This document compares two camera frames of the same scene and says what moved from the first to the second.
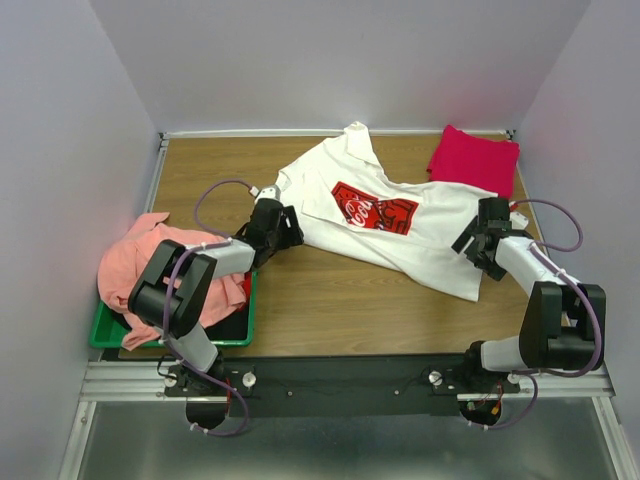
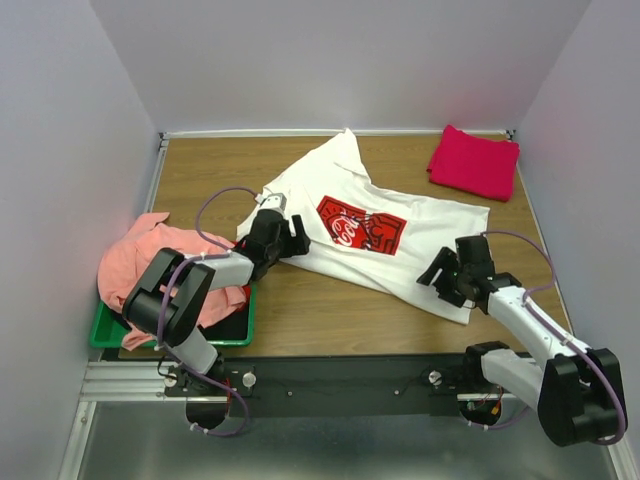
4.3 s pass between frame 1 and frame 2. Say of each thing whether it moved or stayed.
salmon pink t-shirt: stayed
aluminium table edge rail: stayed
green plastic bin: stayed
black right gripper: moved
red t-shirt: stayed
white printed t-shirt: moved
